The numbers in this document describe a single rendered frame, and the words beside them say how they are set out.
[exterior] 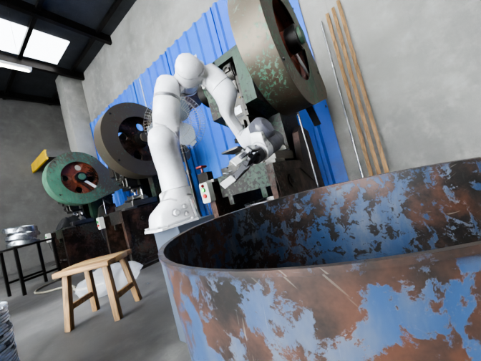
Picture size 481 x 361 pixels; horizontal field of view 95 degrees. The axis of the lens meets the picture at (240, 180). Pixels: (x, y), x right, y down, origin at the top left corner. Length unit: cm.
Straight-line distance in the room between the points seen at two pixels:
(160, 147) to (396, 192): 72
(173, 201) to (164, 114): 35
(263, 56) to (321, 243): 98
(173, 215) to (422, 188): 72
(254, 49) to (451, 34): 184
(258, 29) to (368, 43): 164
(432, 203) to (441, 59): 225
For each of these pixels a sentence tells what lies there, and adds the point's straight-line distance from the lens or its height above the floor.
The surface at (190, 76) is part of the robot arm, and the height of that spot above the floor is 101.
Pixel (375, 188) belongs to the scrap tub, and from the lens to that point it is 50.
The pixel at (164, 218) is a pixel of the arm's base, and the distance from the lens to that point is 85.
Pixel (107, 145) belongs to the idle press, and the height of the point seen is 125.
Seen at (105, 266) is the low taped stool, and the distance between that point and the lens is 150.
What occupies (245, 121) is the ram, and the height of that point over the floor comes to 97.
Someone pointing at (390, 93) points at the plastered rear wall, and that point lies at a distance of 259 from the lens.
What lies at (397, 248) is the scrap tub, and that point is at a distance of 52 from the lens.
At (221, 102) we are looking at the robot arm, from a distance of 105.
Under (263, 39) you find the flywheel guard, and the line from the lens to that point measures 127.
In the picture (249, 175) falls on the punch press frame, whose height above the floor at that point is 60.
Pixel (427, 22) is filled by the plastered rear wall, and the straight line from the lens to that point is 276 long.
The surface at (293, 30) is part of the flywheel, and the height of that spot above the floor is 134.
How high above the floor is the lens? 52
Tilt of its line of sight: 3 degrees up
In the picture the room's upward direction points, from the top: 15 degrees counter-clockwise
